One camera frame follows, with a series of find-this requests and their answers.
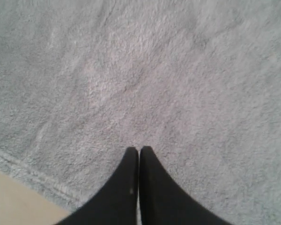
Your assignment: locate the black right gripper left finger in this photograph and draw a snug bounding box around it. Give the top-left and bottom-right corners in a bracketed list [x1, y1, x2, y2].
[57, 147, 138, 225]

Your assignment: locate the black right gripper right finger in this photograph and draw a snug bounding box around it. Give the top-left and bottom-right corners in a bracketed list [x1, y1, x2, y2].
[139, 146, 229, 225]

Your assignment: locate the light blue fluffy towel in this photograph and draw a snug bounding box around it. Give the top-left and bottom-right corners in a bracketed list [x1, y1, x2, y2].
[0, 0, 281, 225]

